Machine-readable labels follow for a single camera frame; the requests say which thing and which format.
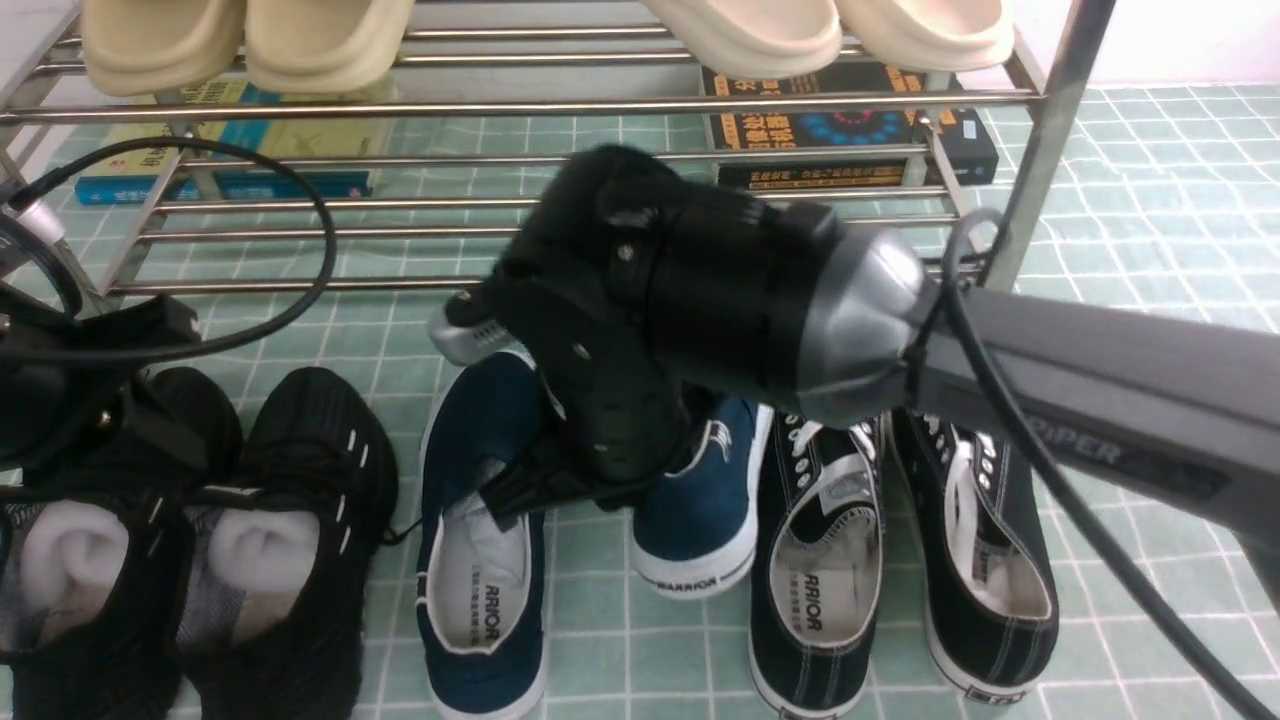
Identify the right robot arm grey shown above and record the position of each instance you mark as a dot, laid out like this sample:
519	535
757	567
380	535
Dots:
792	308

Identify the beige slipper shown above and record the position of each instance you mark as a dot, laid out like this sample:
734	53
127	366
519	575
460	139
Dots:
322	47
135	48

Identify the black canvas lace-up right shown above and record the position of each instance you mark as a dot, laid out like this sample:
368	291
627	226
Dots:
992	610

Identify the black mesh sneaker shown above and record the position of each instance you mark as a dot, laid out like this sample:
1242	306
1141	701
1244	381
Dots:
271	623
92	556

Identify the navy slip-on shoe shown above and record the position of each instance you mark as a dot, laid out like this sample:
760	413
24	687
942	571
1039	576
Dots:
694	534
481	588

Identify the beige slipper far left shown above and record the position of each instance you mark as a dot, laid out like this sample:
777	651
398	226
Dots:
135	48

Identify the cream slipper far right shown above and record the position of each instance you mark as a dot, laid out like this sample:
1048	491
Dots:
932	36

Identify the black canvas lace-up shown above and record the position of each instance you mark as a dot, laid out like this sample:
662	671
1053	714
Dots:
992	610
818	569

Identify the stainless steel shoe rack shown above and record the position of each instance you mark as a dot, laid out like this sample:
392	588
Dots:
1052	102

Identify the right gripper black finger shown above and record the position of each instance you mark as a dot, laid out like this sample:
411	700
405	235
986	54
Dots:
542	477

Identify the yellow blue book stack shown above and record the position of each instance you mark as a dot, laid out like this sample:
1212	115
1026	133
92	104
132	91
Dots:
127	179

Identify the black orange book stack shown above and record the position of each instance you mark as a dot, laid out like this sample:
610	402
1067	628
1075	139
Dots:
820	142

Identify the black mesh sneaker left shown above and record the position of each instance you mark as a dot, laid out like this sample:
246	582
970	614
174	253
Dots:
92	556

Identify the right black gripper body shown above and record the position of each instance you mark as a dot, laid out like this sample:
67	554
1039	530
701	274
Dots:
568	287

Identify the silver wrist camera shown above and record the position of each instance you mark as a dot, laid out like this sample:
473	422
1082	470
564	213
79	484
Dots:
466	329

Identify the black mesh sneaker right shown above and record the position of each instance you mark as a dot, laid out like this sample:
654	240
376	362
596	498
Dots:
271	623

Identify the black canvas lace-up left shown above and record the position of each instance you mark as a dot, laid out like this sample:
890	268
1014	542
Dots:
818	569

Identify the cream slipper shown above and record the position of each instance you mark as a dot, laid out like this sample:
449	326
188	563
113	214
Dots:
755	39
932	36

